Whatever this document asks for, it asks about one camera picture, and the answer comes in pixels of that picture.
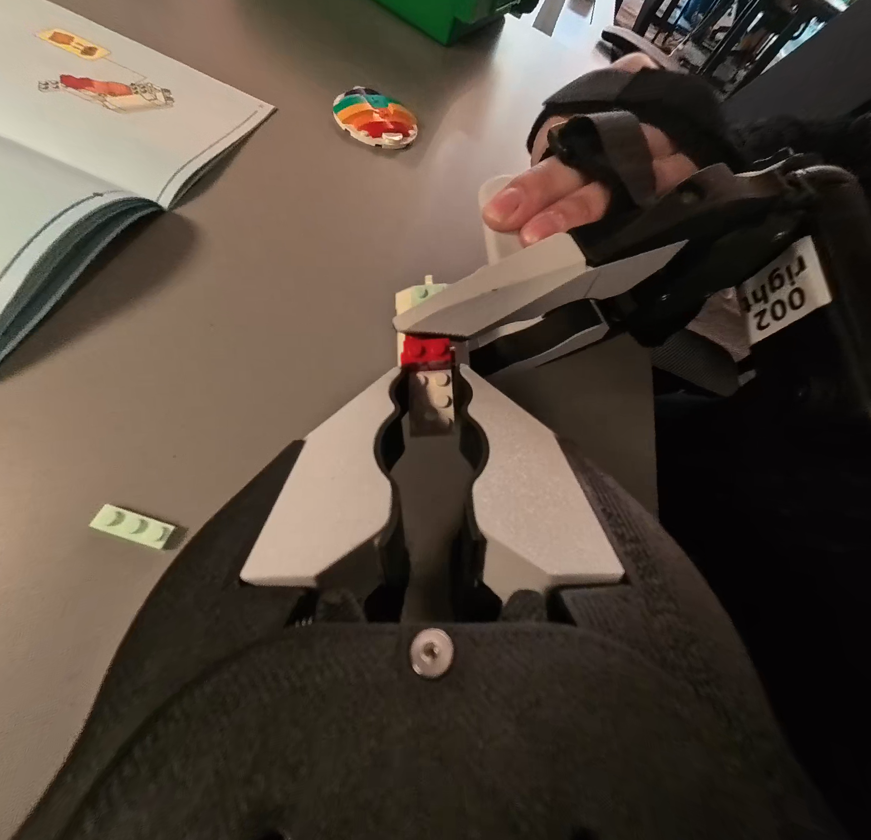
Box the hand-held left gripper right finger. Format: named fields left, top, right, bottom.
left=452, top=364, right=626, bottom=623

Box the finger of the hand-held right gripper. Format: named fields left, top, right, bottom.
left=392, top=233, right=690, bottom=342
left=468, top=301, right=615, bottom=380

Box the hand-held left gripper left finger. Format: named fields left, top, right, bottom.
left=240, top=367, right=416, bottom=623

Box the small red lego piece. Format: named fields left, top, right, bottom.
left=401, top=335, right=455, bottom=368

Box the white lego model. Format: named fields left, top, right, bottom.
left=395, top=275, right=460, bottom=440

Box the light green lego plate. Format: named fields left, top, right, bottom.
left=88, top=504, right=188, bottom=550

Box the rainbow oval lego plate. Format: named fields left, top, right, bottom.
left=332, top=86, right=417, bottom=150

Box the person's right hand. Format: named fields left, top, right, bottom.
left=482, top=151, right=696, bottom=246

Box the green plastic bin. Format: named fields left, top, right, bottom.
left=327, top=0, right=545, bottom=46

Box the open light blue instruction booklet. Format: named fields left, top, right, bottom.
left=0, top=0, right=276, bottom=365

